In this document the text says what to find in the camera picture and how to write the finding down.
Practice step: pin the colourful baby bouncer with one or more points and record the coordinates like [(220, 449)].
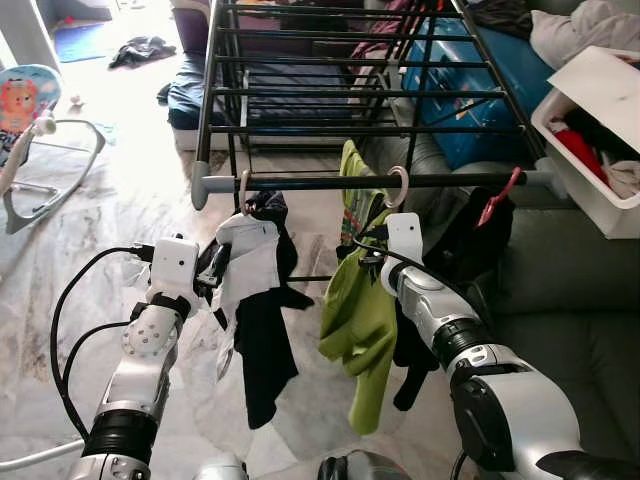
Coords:
[(20, 100)]

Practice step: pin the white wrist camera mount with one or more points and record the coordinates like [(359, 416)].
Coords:
[(175, 265), (405, 238)]

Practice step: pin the lime green garment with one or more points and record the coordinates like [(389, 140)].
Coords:
[(360, 320)]

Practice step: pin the black metal drying rack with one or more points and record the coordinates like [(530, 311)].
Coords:
[(440, 181)]

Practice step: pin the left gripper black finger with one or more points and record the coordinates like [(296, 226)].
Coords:
[(220, 262)]

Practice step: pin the white and black garment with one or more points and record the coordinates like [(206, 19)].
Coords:
[(250, 265)]

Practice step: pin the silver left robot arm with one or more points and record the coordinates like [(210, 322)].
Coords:
[(145, 350)]

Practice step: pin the pale pink plastic hanger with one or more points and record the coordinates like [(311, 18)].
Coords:
[(241, 190)]

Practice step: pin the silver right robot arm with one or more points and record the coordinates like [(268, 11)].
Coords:
[(430, 300)]

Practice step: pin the green leather sofa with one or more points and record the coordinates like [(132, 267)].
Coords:
[(590, 340)]

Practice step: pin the light grey garment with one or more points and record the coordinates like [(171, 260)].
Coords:
[(585, 30)]

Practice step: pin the blue floor mat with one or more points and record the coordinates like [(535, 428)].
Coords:
[(78, 42)]

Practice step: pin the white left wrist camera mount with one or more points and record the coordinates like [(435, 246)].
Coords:
[(175, 265)]

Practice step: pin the maroon cloth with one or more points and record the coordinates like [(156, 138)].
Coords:
[(395, 30)]

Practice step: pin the red plastic hanger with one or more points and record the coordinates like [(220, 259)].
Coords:
[(500, 198)]

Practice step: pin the grey robot left foot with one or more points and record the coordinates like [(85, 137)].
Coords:
[(222, 468)]

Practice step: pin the crumpled dark cloth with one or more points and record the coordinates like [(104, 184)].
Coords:
[(143, 50)]

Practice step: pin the white lidded storage box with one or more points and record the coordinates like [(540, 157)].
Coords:
[(585, 90)]

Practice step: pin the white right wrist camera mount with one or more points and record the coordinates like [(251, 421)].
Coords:
[(405, 238)]

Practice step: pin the blue suitcase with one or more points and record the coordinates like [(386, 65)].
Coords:
[(470, 120)]

